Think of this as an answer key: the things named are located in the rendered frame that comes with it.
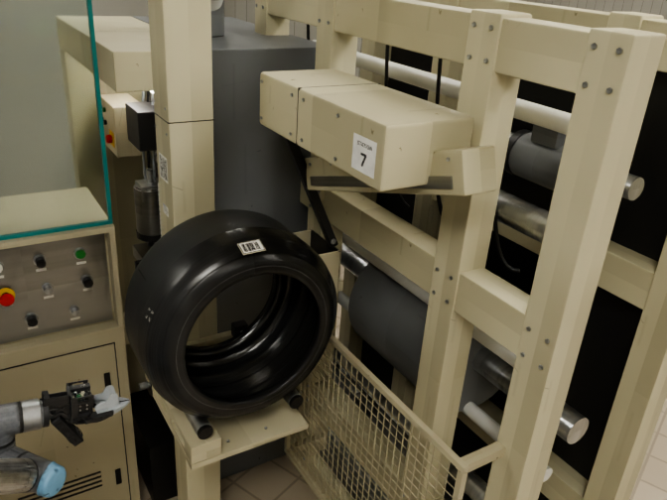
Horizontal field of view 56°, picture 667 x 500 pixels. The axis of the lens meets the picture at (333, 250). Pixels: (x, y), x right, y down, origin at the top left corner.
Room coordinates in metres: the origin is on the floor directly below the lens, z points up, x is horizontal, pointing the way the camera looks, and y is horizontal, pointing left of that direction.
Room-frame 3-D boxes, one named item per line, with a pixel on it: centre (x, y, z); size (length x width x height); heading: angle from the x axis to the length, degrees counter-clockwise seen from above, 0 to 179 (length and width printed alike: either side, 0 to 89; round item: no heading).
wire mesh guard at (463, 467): (1.53, -0.11, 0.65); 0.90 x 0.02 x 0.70; 33
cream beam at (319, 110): (1.60, -0.03, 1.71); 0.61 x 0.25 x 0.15; 33
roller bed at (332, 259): (1.93, 0.09, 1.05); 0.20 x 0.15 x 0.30; 33
